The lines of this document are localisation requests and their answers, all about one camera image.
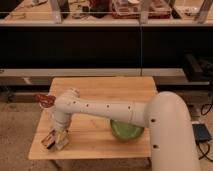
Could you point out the wooden table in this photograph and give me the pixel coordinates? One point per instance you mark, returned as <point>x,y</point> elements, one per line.
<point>77,113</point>

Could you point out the dark brown eraser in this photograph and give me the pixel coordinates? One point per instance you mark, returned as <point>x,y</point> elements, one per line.
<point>49,140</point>

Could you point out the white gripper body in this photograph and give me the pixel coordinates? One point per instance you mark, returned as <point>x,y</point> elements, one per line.
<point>60,126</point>

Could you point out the black box on floor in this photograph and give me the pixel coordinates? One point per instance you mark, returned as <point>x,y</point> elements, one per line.
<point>201,133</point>

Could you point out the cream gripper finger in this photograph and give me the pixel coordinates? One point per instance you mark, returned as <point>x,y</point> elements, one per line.
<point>62,140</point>

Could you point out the white cup with red lid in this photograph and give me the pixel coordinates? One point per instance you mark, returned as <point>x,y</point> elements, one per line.
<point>46,102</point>

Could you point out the green bowl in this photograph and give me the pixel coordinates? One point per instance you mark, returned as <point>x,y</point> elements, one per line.
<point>124,131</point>

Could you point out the long workbench with clutter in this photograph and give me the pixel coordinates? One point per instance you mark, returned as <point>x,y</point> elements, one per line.
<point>106,12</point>

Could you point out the black equipment on shelf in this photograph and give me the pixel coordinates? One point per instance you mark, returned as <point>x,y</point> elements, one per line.
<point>198,69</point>

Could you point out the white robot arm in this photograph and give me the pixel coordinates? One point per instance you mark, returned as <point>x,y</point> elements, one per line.
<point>172,140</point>

